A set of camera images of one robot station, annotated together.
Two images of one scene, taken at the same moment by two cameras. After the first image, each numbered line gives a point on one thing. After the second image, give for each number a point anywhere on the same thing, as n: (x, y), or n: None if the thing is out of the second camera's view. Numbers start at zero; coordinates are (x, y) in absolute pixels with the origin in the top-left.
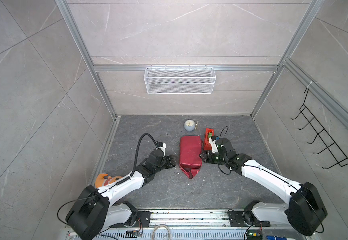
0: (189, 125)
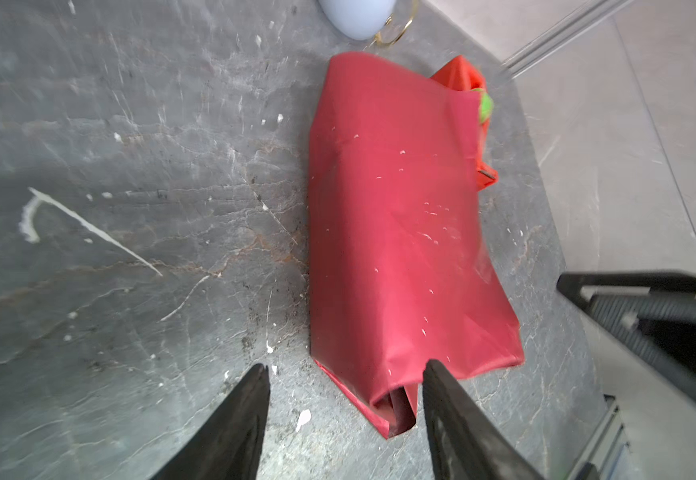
0: (359, 20)
